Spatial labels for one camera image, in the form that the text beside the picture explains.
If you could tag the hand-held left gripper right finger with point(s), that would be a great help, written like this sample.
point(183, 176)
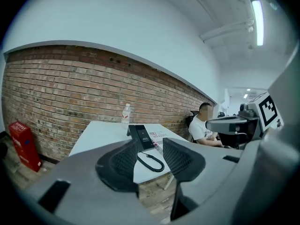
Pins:
point(182, 163)

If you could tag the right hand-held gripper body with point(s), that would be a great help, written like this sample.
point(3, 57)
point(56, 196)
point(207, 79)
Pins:
point(254, 116)

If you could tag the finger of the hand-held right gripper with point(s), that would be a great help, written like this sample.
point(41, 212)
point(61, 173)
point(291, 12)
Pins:
point(222, 125)

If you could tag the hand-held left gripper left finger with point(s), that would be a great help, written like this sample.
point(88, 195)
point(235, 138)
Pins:
point(117, 165)

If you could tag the black telephone handset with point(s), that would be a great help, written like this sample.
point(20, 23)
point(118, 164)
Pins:
point(135, 137)

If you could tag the black telephone base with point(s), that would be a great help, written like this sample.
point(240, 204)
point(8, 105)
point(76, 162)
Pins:
point(147, 137)

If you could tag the white table leg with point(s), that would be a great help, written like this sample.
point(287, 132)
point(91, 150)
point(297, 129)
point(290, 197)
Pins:
point(169, 182)

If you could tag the black office chair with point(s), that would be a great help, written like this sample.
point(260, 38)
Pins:
point(190, 121)

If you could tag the printed paper leaflet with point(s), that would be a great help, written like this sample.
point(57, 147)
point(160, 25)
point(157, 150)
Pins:
point(159, 137)

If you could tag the clear plastic water bottle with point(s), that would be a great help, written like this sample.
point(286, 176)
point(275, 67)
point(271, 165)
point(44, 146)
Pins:
point(126, 116)

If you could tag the white ceiling pipes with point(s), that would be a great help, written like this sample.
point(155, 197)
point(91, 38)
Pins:
point(225, 30)

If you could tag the red cabinet box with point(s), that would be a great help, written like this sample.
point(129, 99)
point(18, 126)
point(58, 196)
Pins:
point(24, 144)

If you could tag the long ceiling tube light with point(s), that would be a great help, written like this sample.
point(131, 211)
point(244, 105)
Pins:
point(257, 20)

